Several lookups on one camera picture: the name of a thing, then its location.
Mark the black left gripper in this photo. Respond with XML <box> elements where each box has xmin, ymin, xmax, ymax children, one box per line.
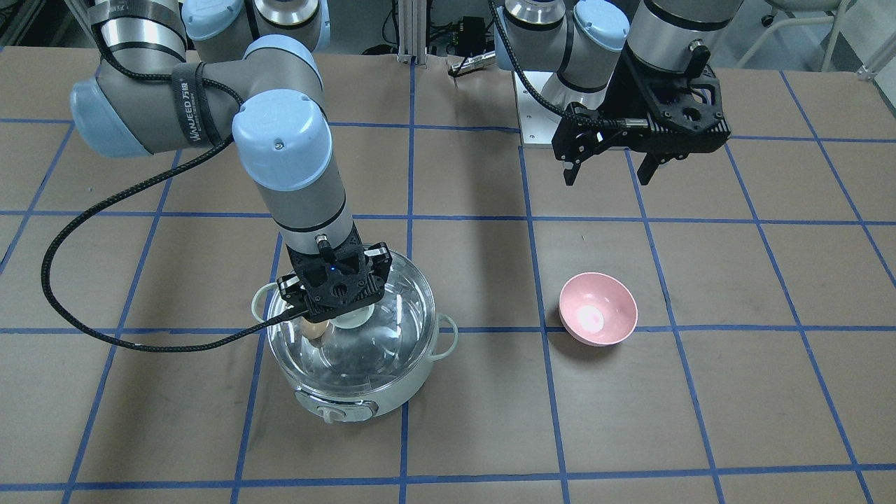
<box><xmin>552</xmin><ymin>49</ymin><xmax>731</xmax><ymax>186</ymax></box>

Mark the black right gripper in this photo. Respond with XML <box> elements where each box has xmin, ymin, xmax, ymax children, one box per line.
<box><xmin>277</xmin><ymin>234</ymin><xmax>393</xmax><ymax>314</ymax></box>

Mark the glass pot lid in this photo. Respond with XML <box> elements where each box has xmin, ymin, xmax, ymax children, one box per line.
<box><xmin>268</xmin><ymin>253</ymin><xmax>439</xmax><ymax>400</ymax></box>

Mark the brown egg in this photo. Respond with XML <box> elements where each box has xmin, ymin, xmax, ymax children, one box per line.
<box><xmin>298</xmin><ymin>318</ymin><xmax>330</xmax><ymax>347</ymax></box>

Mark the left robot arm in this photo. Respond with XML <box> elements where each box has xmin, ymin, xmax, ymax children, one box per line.
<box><xmin>489</xmin><ymin>1</ymin><xmax>741</xmax><ymax>186</ymax></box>

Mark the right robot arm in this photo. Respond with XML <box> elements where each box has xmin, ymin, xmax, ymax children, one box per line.
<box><xmin>70</xmin><ymin>1</ymin><xmax>391</xmax><ymax>320</ymax></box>

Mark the pale green electric pot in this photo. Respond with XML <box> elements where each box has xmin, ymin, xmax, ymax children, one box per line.
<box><xmin>267</xmin><ymin>243</ymin><xmax>459</xmax><ymax>424</ymax></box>

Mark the pink bowl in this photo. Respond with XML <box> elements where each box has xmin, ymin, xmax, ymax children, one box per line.
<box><xmin>558</xmin><ymin>272</ymin><xmax>639</xmax><ymax>347</ymax></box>

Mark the black electronics box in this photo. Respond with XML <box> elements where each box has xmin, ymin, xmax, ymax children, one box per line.
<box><xmin>449</xmin><ymin>16</ymin><xmax>489</xmax><ymax>57</ymax></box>

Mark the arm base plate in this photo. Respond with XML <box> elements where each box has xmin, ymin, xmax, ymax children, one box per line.
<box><xmin>513</xmin><ymin>74</ymin><xmax>560</xmax><ymax>149</ymax></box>

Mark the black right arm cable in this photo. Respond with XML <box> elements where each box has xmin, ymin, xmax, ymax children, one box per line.
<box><xmin>40</xmin><ymin>42</ymin><xmax>309</xmax><ymax>352</ymax></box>

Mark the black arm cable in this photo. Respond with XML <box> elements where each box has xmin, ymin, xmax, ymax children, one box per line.
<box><xmin>40</xmin><ymin>42</ymin><xmax>309</xmax><ymax>352</ymax></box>
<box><xmin>488</xmin><ymin>0</ymin><xmax>648</xmax><ymax>130</ymax></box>

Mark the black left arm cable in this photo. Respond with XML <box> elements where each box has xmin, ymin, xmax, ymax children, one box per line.
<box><xmin>488</xmin><ymin>0</ymin><xmax>648</xmax><ymax>130</ymax></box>

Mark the aluminium frame post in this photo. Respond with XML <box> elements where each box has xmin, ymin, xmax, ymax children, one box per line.
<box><xmin>397</xmin><ymin>0</ymin><xmax>429</xmax><ymax>66</ymax></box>

